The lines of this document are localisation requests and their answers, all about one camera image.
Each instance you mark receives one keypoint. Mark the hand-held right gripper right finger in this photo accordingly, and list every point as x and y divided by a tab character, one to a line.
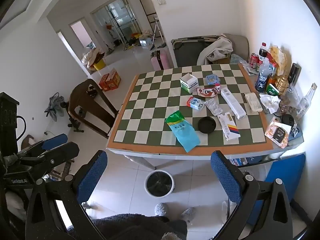
225	177

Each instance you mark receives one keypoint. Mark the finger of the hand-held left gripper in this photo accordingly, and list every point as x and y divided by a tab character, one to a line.
62	152
53	141

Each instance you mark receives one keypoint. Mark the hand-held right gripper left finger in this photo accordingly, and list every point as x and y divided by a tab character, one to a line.
92	175

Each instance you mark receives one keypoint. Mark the white trash bin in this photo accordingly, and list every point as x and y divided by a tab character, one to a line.
159	183

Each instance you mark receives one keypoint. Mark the red white snack wrapper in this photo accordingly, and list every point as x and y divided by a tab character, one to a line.
208	91

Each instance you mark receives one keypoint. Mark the white green cardboard box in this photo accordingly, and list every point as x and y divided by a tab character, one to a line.
188	81

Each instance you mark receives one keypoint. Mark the grey blue cloth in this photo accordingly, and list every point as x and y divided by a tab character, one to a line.
55	105

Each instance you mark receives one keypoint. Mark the dark wooden chair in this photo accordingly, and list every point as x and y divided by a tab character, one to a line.
90	107

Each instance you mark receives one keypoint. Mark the white box with colour stripes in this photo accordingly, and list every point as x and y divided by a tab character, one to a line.
228	126

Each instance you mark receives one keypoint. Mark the grey slipper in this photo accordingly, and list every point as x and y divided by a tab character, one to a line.
161	208
188	214

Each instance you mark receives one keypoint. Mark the checkered green white table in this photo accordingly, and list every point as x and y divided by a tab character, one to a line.
142	160

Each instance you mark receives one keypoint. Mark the black round lid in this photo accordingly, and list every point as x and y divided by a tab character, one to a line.
206	125

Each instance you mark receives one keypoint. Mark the blue plastic chair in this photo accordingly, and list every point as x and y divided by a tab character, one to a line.
287	175

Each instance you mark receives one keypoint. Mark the green blue plastic bag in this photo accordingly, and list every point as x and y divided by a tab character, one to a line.
182	131

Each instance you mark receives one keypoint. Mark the person's dark fleece pants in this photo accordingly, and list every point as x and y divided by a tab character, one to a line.
137	227

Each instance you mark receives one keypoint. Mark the orange wet wipes pack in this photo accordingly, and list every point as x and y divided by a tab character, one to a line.
277	132

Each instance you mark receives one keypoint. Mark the clear plastic blister wrapper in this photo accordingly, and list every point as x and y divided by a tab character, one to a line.
213	107

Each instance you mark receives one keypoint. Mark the long white box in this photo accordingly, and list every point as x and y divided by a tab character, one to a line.
232	102

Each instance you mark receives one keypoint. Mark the red cardboard box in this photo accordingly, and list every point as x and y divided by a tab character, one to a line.
115	78
104	83

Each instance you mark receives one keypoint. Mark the small blue white carton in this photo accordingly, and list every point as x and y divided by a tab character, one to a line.
195	103

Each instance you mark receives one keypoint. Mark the flat white box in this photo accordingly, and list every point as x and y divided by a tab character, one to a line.
253	102

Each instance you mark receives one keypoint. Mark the black round device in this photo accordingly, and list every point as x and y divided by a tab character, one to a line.
287	119

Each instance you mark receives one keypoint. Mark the crumpled white tissue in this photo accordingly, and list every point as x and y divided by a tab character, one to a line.
270	102

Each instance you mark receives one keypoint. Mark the pile of white clothes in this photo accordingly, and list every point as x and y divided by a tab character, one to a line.
90	56

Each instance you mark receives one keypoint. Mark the green white checkered tablecloth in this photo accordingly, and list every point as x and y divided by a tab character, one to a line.
155	100

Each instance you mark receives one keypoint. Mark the blue tissue packet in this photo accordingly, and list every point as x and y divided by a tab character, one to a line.
212	79

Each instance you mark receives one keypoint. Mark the small green box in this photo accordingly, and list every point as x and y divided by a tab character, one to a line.
272	89

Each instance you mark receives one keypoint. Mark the blue drink bottle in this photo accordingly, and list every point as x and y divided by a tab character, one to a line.
262	77

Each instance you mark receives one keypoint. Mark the golden bottle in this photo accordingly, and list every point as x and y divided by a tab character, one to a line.
282	83

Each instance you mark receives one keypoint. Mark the clear glass bottle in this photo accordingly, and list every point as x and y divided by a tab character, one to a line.
306	102

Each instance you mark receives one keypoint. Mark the brown cardboard box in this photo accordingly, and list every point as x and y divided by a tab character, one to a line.
222	60

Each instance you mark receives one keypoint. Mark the red drink can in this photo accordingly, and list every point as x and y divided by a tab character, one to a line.
254	60

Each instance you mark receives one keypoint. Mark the black upright device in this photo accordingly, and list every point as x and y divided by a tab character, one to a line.
294	72

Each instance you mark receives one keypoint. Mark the dark cola bottle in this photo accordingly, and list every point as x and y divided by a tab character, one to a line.
262	52

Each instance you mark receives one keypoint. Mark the grey white jacket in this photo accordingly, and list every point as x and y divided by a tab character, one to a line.
220	46

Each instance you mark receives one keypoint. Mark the dark green folding bed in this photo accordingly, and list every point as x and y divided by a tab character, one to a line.
187	51

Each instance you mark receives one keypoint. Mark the black coat rack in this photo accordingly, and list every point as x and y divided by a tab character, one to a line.
116	25

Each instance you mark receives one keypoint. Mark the yellow snack bag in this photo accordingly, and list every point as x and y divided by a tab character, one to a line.
277	55

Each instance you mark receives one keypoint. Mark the pink suitcase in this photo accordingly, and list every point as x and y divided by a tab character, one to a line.
160	60

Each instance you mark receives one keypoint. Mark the beige chair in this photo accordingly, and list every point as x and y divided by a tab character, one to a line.
240	45

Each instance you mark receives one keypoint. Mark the white wall switch plate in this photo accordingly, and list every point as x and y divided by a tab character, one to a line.
162	1

